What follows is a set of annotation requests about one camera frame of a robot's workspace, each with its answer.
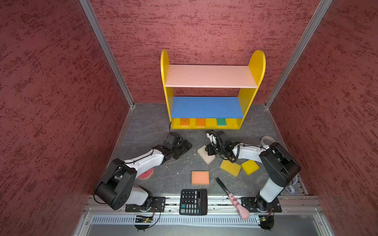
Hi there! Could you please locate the black calculator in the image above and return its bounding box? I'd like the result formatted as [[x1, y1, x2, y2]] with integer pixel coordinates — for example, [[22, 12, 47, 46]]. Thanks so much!
[[179, 189, 208, 216]]

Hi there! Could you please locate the white tape roll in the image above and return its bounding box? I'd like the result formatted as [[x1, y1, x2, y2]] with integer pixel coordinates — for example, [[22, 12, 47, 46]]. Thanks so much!
[[260, 135, 276, 146]]

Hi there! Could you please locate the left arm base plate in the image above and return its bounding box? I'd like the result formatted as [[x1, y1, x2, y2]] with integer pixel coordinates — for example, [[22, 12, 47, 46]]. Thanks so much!
[[125, 196, 166, 213]]

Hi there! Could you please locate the pale pink sponge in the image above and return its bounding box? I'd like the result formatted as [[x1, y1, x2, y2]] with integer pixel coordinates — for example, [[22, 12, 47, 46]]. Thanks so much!
[[197, 145, 216, 165]]

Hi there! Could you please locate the peach orange sponge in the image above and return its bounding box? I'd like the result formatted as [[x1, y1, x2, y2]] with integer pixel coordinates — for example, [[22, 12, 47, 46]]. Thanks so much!
[[192, 171, 210, 185]]

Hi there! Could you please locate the green scrub sponge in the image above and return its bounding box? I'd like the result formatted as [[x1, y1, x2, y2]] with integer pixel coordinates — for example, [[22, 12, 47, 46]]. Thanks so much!
[[216, 118, 227, 127]]

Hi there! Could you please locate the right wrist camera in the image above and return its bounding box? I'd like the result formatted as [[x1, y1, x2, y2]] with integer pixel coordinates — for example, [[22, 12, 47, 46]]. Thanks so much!
[[206, 133, 214, 143]]

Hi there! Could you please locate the pink round smiley sponge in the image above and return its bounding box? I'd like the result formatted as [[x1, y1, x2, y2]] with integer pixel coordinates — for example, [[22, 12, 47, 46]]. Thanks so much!
[[137, 168, 154, 180]]

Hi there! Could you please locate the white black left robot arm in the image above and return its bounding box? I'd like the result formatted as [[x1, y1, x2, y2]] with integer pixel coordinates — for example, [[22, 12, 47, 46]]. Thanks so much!
[[93, 140, 192, 210]]

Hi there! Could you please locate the yellow shelf unit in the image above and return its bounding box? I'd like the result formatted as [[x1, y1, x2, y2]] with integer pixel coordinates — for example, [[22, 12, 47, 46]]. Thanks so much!
[[160, 50, 266, 130]]

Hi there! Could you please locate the pink handled black brush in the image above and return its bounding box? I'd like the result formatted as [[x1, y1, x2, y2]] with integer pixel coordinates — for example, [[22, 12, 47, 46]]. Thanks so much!
[[215, 178, 250, 220]]

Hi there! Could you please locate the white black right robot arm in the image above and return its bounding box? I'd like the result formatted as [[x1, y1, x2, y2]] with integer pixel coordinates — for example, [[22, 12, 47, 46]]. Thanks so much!
[[202, 130, 301, 212]]

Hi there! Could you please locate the perforated cable duct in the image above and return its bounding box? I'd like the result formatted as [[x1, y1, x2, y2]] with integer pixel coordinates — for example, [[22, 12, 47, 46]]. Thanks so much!
[[91, 215, 260, 228]]

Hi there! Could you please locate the yellow orange scrub sponge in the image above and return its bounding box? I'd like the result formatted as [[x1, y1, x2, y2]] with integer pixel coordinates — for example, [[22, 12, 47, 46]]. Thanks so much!
[[180, 118, 190, 127]]

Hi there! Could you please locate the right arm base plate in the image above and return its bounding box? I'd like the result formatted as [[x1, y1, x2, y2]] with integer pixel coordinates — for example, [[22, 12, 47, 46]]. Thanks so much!
[[240, 197, 282, 213]]

